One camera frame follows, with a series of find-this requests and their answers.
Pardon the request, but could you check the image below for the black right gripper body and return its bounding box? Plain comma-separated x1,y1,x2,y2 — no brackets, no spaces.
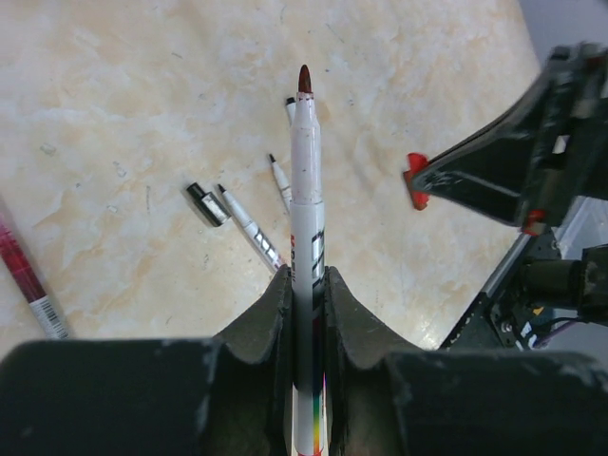
518,43,607,233

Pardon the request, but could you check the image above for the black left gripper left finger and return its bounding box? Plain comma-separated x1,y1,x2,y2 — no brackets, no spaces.
1,267,292,455

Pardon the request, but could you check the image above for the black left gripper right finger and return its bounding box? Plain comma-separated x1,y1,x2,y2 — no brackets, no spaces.
325,267,607,455

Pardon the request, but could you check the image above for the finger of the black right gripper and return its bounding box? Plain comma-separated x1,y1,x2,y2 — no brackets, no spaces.
417,90,548,226

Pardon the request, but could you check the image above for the red marker cap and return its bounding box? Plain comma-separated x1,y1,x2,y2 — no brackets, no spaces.
403,152,429,211

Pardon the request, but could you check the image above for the white blue-end marker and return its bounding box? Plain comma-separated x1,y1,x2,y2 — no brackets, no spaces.
218,184,285,272

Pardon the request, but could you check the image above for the white red-end marker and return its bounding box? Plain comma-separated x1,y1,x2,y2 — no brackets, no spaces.
290,66,325,455

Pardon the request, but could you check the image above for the red clear pen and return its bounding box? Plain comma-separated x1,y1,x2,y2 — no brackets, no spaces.
1,199,71,340

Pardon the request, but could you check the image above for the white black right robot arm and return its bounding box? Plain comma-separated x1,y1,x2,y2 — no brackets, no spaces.
406,43,607,323

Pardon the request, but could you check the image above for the black pen cap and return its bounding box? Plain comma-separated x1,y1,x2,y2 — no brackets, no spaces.
186,182,230,227

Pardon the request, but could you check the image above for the small white black-end pen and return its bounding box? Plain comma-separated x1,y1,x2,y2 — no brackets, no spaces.
285,97,296,125

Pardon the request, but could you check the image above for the white brown-end marker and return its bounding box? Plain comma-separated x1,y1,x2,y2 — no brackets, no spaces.
268,154,292,213

